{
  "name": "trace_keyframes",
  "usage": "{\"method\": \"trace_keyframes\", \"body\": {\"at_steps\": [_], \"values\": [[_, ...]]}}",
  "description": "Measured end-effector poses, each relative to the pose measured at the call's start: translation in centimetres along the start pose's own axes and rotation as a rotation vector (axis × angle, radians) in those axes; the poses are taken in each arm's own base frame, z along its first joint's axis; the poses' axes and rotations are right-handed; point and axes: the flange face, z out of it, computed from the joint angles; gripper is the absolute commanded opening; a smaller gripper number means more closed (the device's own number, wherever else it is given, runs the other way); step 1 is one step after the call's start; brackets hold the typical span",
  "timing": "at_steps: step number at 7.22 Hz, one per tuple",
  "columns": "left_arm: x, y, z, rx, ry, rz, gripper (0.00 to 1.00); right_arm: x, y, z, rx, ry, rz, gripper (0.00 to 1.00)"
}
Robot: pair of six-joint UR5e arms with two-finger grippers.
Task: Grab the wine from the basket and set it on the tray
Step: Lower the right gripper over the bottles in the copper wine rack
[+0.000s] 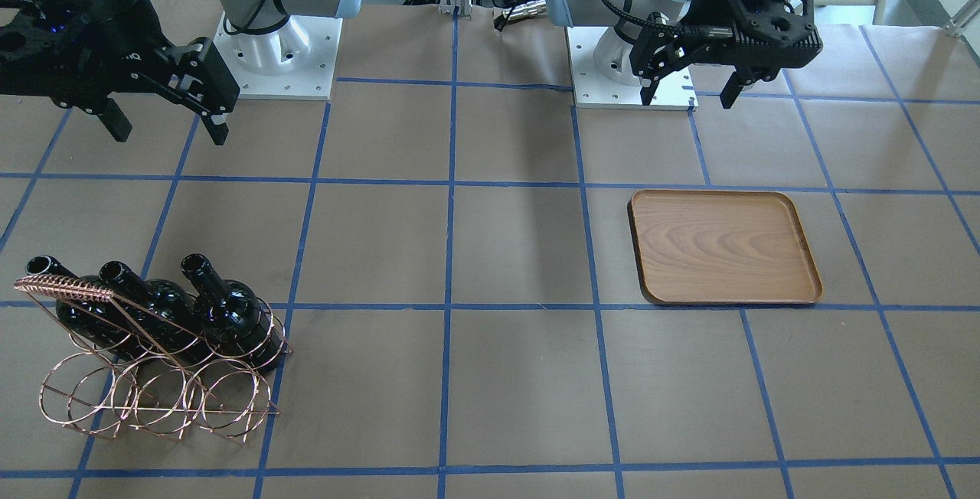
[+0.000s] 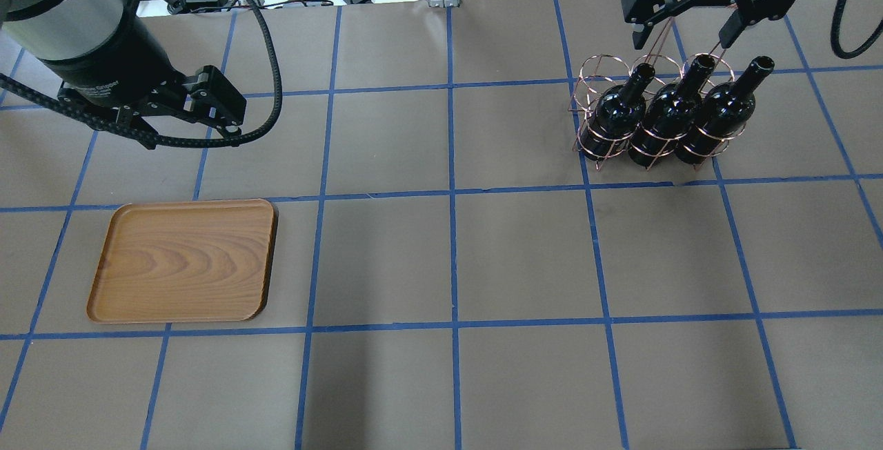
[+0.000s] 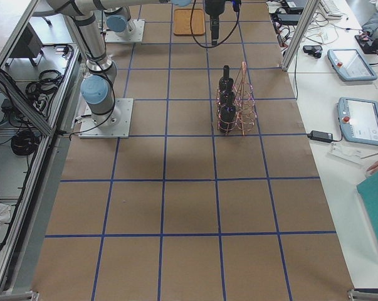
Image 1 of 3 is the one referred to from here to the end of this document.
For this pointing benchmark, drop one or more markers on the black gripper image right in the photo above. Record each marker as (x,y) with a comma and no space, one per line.
(706,1)

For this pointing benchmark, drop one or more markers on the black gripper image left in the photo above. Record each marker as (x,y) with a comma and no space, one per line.
(107,21)

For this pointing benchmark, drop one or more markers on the dark wine bottle rack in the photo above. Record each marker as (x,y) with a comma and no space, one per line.
(98,322)
(166,313)
(232,318)

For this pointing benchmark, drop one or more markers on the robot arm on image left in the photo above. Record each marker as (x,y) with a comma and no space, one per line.
(259,17)

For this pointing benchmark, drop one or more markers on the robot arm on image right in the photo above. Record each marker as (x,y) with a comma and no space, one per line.
(626,17)

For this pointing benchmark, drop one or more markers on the wooden tray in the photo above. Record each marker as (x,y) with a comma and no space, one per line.
(722,247)

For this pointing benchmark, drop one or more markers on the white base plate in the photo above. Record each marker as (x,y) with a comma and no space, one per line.
(297,62)
(603,78)

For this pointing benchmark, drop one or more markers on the copper wire bottle rack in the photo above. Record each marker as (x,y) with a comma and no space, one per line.
(155,393)

